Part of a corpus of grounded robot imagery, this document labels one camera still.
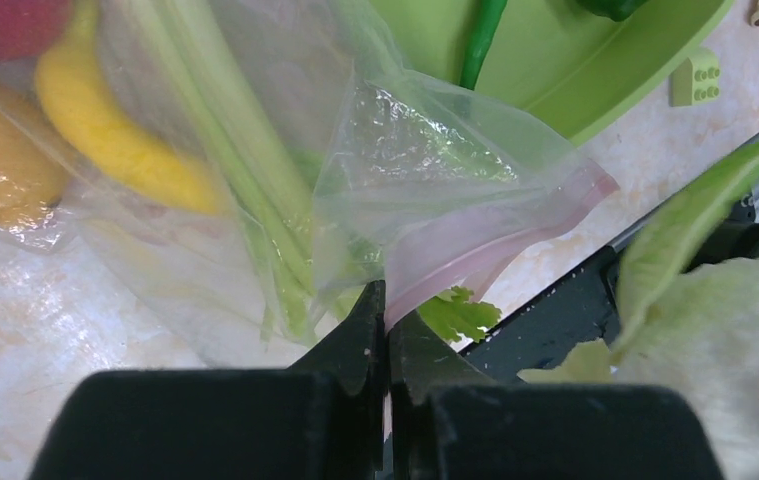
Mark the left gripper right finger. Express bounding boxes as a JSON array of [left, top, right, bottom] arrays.
[[388, 313, 722, 479]]

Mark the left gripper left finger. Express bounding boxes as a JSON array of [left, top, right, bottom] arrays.
[[30, 281, 385, 479]]

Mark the clear zip top bag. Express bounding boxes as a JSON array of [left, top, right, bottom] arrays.
[[0, 1, 617, 365]]

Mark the white toy cauliflower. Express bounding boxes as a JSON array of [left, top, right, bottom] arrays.
[[519, 141, 759, 479]]

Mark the green plastic bin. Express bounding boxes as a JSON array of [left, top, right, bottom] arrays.
[[373, 0, 732, 145]]

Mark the toy celery stalk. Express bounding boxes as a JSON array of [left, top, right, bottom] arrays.
[[98, 1, 514, 345]]

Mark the orange toy mango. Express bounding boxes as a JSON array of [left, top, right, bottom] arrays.
[[0, 83, 77, 229]]

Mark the yellow toy banana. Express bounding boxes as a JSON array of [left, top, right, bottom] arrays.
[[34, 1, 221, 214]]

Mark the red toy apple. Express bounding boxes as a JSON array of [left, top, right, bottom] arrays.
[[0, 0, 72, 62]]

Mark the green toy chili pepper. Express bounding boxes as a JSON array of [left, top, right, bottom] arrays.
[[458, 0, 508, 90]]

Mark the green lego brick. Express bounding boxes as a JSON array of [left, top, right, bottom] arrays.
[[670, 47, 721, 107]]

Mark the dark green toy avocado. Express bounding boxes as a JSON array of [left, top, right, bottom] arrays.
[[576, 0, 647, 22]]

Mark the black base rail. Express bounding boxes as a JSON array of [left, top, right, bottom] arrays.
[[460, 183, 759, 383]]

